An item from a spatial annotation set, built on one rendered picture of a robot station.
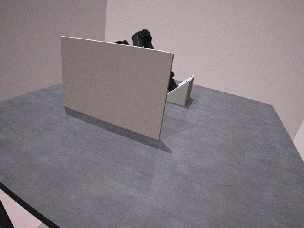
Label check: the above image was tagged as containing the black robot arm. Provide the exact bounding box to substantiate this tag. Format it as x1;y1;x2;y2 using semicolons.
123;29;179;93

